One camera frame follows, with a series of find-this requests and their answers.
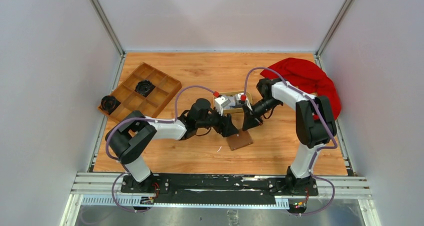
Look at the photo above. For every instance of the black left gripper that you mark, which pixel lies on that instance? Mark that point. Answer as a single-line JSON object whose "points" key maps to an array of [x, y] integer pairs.
{"points": [[225, 127]]}

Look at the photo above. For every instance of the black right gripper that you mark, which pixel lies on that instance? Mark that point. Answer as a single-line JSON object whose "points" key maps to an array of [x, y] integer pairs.
{"points": [[250, 120]]}

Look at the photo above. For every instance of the brown leather card holder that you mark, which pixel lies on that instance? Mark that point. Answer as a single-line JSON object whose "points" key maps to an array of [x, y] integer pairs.
{"points": [[239, 140]]}

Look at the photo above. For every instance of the beige oval tray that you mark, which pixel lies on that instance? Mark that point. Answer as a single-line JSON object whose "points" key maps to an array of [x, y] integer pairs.
{"points": [[234, 106]]}

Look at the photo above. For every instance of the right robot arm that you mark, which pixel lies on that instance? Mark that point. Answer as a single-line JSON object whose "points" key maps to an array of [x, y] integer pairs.
{"points": [[315, 124]]}

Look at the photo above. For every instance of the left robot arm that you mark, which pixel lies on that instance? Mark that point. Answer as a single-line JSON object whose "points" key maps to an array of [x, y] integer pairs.
{"points": [[131, 136]]}

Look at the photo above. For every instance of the red cloth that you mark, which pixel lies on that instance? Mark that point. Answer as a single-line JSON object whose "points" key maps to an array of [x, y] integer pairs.
{"points": [[310, 78]]}

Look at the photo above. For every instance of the wooden compartment tray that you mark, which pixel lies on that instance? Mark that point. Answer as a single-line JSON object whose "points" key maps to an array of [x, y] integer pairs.
{"points": [[147, 89]]}

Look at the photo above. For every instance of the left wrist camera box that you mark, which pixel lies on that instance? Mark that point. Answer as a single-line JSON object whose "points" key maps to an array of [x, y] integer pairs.
{"points": [[220, 103]]}

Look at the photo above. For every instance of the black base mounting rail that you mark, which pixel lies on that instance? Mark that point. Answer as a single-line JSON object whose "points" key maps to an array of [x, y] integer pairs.
{"points": [[216, 189]]}

